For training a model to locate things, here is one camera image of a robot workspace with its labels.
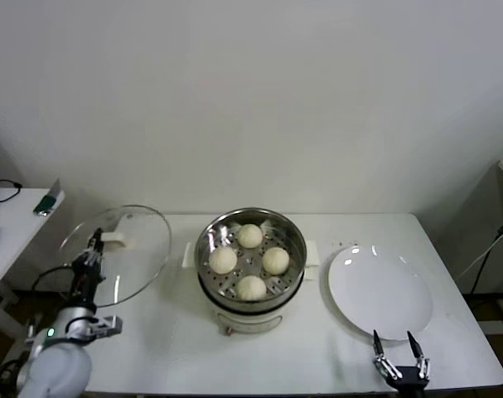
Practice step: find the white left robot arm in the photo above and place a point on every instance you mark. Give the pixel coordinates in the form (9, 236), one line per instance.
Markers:
(56, 365)

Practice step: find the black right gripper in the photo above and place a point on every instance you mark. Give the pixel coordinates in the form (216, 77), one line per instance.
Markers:
(410, 381)

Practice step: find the white side table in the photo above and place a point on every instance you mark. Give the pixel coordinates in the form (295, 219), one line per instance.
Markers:
(15, 232)

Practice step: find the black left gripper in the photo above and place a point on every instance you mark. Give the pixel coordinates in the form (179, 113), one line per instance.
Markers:
(87, 282)

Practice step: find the white steamed baozi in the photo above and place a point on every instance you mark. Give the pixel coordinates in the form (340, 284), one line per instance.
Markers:
(250, 235)
(275, 260)
(223, 261)
(251, 288)

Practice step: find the cream electric cooker pot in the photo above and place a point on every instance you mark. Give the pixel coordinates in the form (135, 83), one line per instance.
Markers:
(251, 323)

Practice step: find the green and grey tool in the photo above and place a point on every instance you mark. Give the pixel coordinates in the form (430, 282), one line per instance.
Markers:
(47, 203)

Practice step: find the perforated steel steamer basket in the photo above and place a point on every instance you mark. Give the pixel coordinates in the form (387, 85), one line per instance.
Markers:
(296, 248)

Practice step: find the white round plate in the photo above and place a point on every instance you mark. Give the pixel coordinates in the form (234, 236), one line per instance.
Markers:
(371, 290)

